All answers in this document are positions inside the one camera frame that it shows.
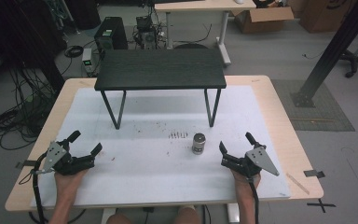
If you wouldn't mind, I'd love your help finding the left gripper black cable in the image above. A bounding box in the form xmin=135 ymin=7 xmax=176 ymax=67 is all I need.
xmin=18 ymin=151 xmax=49 ymax=224

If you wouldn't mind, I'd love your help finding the white-legged wooden desk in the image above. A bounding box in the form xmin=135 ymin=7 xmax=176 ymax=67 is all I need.
xmin=153 ymin=0 xmax=257 ymax=67

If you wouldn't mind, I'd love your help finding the person's right hand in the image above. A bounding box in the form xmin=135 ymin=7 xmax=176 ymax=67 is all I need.
xmin=230 ymin=169 xmax=262 ymax=200

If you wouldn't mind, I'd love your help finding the black metal post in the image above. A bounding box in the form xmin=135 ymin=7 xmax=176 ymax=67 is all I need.
xmin=290 ymin=0 xmax=358 ymax=109

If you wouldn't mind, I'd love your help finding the white foam mat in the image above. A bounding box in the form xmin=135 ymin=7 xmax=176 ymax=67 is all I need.
xmin=30 ymin=85 xmax=292 ymax=209

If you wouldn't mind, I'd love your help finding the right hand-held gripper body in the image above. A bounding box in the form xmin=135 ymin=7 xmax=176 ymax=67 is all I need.
xmin=220 ymin=146 xmax=281 ymax=179

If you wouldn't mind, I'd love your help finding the black tape strip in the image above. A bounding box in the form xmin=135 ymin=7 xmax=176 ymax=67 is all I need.
xmin=303 ymin=169 xmax=326 ymax=179
xmin=15 ymin=160 xmax=39 ymax=170

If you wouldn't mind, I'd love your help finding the open cardboard box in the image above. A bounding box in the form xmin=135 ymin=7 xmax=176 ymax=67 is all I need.
xmin=230 ymin=6 xmax=296 ymax=35

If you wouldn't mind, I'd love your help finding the silver metal can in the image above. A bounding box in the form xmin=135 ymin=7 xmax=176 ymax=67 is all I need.
xmin=191 ymin=133 xmax=207 ymax=156

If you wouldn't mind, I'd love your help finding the coiled black cable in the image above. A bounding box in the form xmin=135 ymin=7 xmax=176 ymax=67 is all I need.
xmin=63 ymin=45 xmax=85 ymax=59

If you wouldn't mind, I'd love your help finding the black riser shelf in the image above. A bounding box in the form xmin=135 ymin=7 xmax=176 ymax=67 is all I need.
xmin=93 ymin=48 xmax=227 ymax=131

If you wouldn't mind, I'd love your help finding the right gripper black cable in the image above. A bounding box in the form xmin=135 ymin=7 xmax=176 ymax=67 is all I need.
xmin=247 ymin=176 xmax=261 ymax=224

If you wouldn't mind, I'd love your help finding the person's right knee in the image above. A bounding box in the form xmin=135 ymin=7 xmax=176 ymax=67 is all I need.
xmin=173 ymin=205 xmax=202 ymax=224

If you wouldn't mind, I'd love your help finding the open black computer case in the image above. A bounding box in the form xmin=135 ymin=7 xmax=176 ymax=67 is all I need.
xmin=133 ymin=15 xmax=158 ymax=50

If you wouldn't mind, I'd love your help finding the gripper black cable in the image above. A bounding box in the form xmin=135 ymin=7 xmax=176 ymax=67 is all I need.
xmin=18 ymin=151 xmax=49 ymax=224
xmin=247 ymin=176 xmax=261 ymax=224

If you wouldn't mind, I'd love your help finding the person's knee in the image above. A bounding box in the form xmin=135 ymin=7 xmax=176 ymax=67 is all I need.
xmin=173 ymin=205 xmax=202 ymax=224
xmin=105 ymin=213 xmax=132 ymax=224

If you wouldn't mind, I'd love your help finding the black computer tower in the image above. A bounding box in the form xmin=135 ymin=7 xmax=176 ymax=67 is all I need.
xmin=93 ymin=16 xmax=129 ymax=53

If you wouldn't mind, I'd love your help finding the large closed cardboard box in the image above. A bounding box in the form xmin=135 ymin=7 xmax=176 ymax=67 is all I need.
xmin=297 ymin=0 xmax=358 ymax=34

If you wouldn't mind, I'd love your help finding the tangle of black cables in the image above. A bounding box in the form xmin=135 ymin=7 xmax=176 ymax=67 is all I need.
xmin=0 ymin=66 xmax=62 ymax=151

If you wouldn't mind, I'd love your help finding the person's left knee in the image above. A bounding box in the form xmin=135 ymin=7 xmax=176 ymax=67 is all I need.
xmin=105 ymin=213 xmax=132 ymax=224

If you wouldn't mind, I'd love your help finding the black tape cross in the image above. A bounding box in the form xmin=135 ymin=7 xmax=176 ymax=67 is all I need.
xmin=306 ymin=198 xmax=337 ymax=215

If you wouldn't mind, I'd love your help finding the light wooden table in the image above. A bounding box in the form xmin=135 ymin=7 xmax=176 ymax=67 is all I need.
xmin=5 ymin=75 xmax=325 ymax=213

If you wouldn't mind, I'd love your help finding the thin wooden stick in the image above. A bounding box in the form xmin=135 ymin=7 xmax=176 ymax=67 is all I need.
xmin=285 ymin=172 xmax=310 ymax=196

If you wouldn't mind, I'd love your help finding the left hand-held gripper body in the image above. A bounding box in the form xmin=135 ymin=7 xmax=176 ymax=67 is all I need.
xmin=31 ymin=140 xmax=96 ymax=176

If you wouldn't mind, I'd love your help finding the small grey power supply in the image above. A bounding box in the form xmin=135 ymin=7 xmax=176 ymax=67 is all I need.
xmin=81 ymin=48 xmax=95 ymax=77

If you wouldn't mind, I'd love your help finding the person's left hand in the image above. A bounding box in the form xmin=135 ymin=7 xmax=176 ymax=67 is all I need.
xmin=53 ymin=168 xmax=89 ymax=200

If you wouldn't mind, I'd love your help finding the grey floor mat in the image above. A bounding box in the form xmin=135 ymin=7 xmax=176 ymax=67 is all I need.
xmin=270 ymin=78 xmax=356 ymax=133

